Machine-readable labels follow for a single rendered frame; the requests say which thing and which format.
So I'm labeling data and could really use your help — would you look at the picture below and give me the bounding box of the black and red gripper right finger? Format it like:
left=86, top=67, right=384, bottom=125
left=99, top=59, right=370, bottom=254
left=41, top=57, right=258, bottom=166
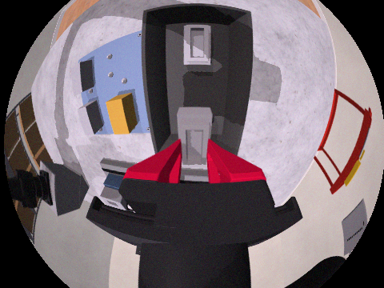
left=206, top=139, right=266, bottom=183

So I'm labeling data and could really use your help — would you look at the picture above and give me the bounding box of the yellow rectangular block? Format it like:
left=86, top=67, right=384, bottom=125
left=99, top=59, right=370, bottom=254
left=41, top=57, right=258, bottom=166
left=106, top=93, right=138, bottom=134

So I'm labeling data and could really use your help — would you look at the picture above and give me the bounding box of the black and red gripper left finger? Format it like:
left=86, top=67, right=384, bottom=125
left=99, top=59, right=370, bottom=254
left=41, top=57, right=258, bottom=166
left=123, top=139, right=182, bottom=183

